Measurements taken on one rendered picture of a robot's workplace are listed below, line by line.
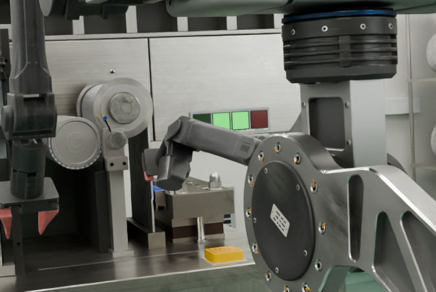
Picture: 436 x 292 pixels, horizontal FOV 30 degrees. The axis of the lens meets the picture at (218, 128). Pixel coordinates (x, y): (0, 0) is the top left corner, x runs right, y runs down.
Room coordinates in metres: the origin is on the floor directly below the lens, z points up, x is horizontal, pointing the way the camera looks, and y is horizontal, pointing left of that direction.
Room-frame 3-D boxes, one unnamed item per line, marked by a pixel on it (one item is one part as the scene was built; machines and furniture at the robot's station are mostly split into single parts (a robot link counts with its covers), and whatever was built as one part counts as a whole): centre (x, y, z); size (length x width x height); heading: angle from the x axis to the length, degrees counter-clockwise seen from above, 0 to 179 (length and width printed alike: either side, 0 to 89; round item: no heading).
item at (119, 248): (1.93, 0.25, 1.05); 0.06 x 0.05 x 0.31; 19
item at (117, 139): (1.90, 0.24, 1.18); 0.04 x 0.02 x 0.04; 109
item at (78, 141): (2.06, 0.38, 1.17); 0.26 x 0.12 x 0.12; 19
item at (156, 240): (2.12, 0.21, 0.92); 0.28 x 0.04 x 0.04; 19
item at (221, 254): (1.81, 0.00, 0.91); 0.07 x 0.07 x 0.02; 19
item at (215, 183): (2.06, 0.02, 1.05); 0.04 x 0.04 x 0.04
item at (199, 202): (2.19, 0.11, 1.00); 0.40 x 0.16 x 0.06; 19
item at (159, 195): (2.13, 0.19, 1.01); 0.23 x 0.03 x 0.05; 19
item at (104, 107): (2.10, 0.27, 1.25); 0.26 x 0.12 x 0.12; 19
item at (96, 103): (1.98, 0.23, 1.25); 0.15 x 0.01 x 0.15; 109
